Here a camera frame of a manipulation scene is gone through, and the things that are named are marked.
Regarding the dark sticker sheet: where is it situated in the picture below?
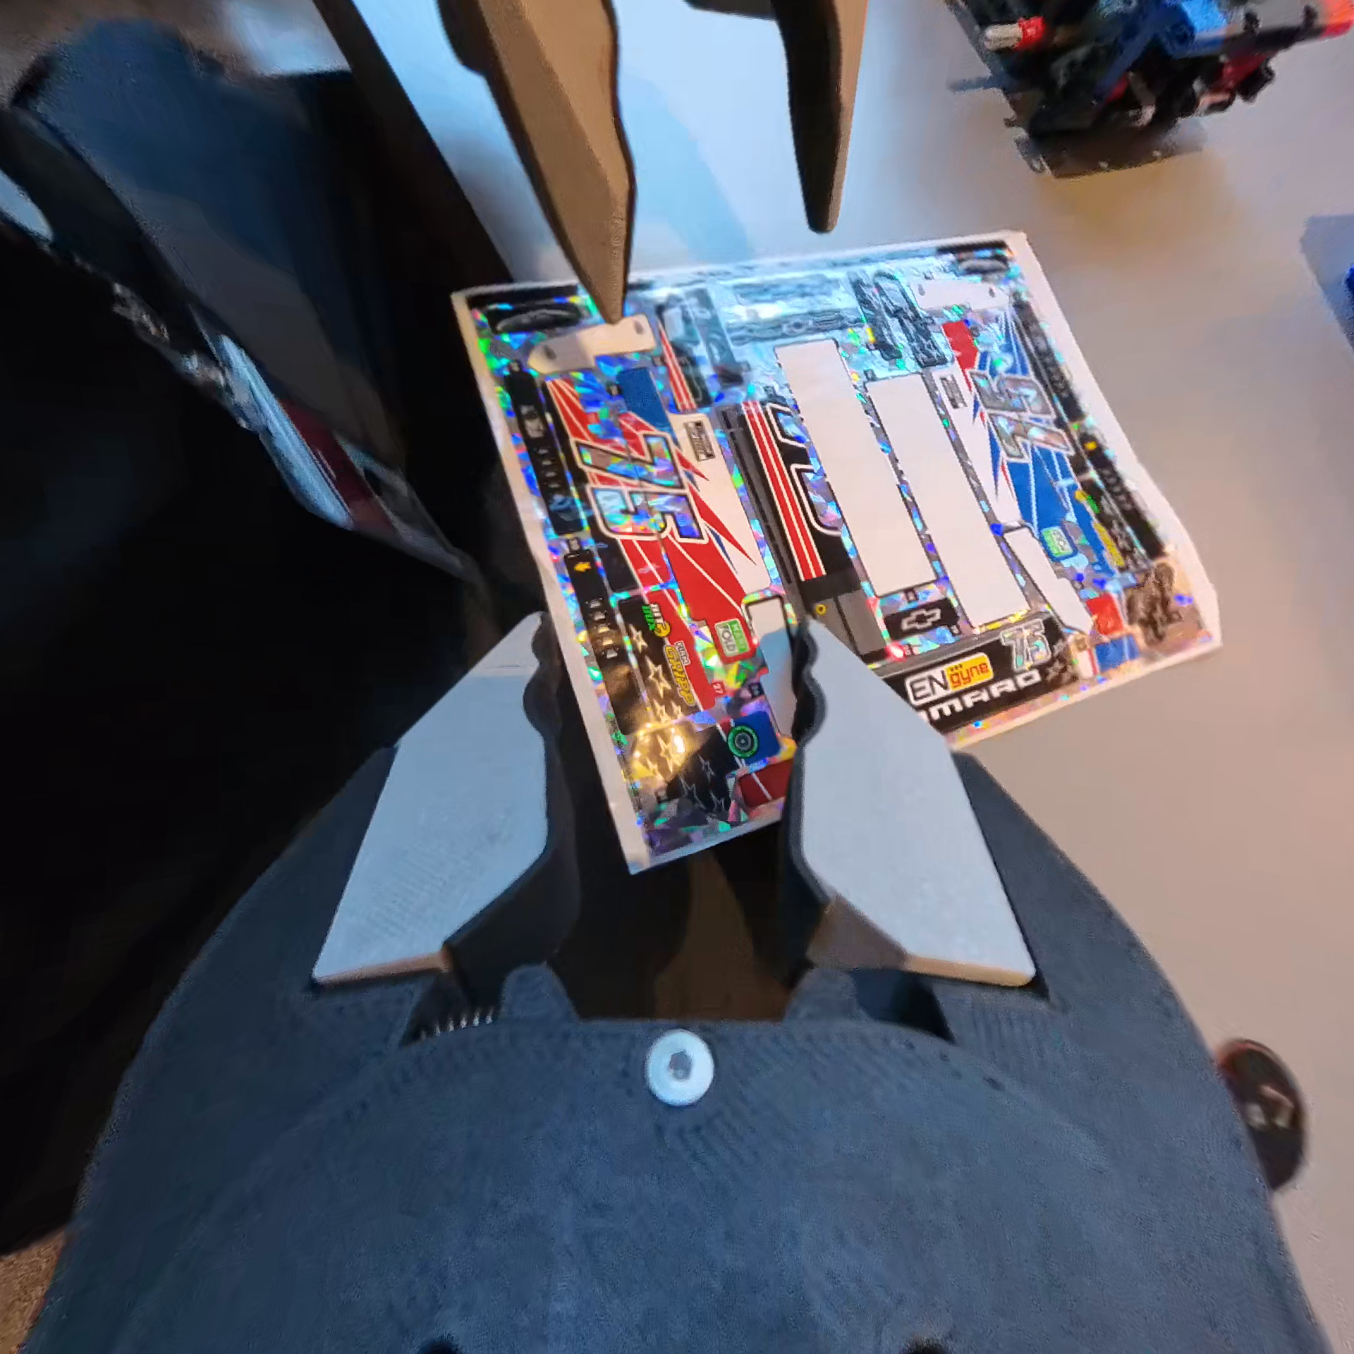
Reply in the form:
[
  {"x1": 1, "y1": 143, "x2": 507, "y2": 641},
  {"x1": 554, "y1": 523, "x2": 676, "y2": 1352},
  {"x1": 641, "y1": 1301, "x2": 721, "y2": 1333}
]
[{"x1": 206, "y1": 317, "x2": 477, "y2": 583}]

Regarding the black strap with buckle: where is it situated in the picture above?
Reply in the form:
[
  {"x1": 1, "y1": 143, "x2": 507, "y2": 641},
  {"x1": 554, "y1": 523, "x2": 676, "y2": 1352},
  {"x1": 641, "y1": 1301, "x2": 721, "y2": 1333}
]
[{"x1": 1214, "y1": 1040, "x2": 1310, "y2": 1193}]

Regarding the holographic sticker sheet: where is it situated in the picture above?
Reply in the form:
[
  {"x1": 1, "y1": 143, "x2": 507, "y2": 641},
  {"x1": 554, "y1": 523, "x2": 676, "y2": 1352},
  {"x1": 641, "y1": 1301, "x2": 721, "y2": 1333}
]
[{"x1": 453, "y1": 231, "x2": 1223, "y2": 873}]

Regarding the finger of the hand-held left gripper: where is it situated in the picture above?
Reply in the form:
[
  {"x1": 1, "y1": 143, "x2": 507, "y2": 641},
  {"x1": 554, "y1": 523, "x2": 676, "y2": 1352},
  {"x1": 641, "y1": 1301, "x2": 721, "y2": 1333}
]
[
  {"x1": 770, "y1": 0, "x2": 871, "y2": 237},
  {"x1": 442, "y1": 0, "x2": 638, "y2": 324}
]

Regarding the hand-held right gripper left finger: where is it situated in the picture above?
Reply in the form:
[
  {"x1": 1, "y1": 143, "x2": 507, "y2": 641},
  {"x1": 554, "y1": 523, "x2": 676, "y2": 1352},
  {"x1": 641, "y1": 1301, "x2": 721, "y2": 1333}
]
[{"x1": 314, "y1": 614, "x2": 582, "y2": 1001}]

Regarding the toy brick car model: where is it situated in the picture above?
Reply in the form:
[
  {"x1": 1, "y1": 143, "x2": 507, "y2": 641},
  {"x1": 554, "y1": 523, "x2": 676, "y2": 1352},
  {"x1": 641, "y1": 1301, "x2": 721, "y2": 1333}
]
[{"x1": 947, "y1": 0, "x2": 1354, "y2": 179}]

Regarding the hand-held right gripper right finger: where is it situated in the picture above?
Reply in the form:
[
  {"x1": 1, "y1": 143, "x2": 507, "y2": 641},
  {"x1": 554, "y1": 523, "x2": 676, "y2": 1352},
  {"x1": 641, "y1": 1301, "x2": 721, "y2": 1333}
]
[{"x1": 779, "y1": 617, "x2": 1038, "y2": 988}]

